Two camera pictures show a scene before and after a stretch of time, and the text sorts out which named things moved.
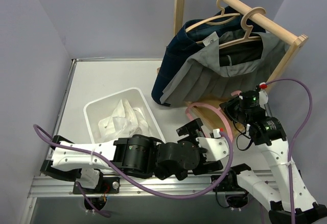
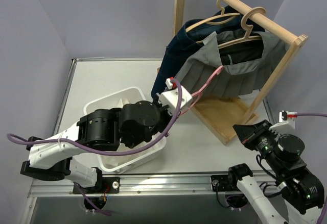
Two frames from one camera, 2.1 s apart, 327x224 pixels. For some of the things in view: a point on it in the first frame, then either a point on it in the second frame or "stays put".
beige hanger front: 247,38 stays put
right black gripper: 230,109 to 251,137
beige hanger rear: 222,19 stays put
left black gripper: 195,147 to 163,110
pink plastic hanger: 218,111 to 197,94
